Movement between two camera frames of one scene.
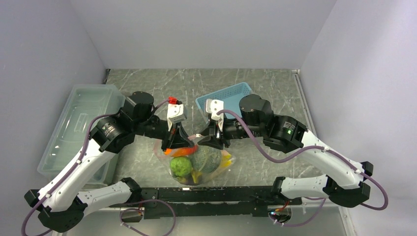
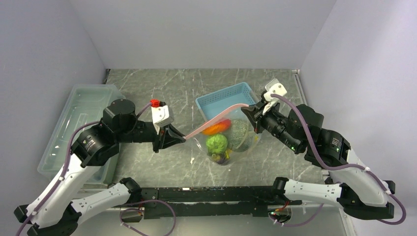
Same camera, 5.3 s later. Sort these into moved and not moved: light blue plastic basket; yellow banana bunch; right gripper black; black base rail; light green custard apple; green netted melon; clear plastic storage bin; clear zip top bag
Moved: green netted melon; clear zip top bag; right gripper black; light green custard apple; yellow banana bunch
Not moved: clear plastic storage bin; light blue plastic basket; black base rail
